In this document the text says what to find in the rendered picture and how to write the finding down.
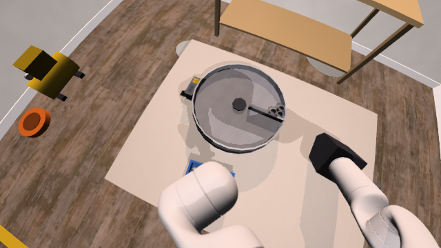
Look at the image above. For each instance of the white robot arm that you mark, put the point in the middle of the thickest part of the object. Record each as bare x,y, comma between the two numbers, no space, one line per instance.
202,196

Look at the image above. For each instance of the blue crate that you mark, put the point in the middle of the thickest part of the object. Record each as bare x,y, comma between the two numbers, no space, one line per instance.
192,164

